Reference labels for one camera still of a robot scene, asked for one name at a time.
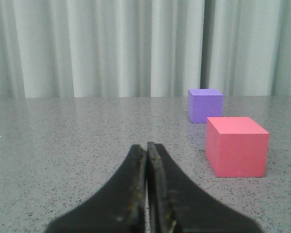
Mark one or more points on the red foam cube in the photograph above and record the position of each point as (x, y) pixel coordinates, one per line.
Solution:
(236, 147)

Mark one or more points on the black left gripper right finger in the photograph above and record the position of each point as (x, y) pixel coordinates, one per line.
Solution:
(178, 205)

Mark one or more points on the purple foam cube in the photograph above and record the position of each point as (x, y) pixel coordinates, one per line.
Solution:
(204, 103)

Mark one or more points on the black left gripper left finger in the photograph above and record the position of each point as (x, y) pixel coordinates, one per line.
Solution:
(117, 207)

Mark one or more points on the pale green curtain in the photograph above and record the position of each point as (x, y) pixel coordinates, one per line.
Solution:
(144, 48)

